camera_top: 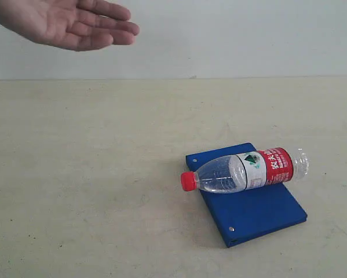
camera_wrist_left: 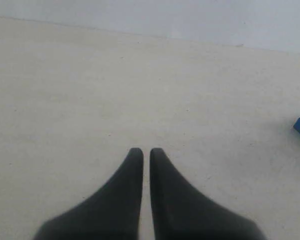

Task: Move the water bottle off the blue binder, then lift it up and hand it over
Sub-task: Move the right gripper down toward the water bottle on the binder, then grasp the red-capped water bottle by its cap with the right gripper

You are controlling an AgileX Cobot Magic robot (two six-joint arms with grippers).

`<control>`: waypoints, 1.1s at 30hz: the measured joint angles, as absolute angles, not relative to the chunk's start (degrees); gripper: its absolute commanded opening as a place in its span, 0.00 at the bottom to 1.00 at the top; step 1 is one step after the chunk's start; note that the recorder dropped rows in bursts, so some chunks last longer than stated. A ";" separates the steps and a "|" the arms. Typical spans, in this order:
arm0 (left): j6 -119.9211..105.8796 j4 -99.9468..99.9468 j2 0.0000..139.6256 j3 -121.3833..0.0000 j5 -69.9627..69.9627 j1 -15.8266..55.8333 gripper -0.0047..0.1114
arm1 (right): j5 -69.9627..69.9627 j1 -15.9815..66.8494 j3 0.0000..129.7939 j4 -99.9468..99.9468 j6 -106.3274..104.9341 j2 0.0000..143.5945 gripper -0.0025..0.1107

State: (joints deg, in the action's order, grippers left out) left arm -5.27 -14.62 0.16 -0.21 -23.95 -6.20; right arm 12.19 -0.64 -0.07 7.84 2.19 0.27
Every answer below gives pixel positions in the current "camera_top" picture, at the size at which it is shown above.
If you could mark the open human hand palm up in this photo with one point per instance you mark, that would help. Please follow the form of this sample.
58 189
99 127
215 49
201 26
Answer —
72 25

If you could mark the clear water bottle red cap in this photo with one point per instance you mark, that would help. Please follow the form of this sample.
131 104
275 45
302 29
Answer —
245 171

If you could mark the blue notebook binder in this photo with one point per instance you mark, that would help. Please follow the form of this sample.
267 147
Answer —
249 214

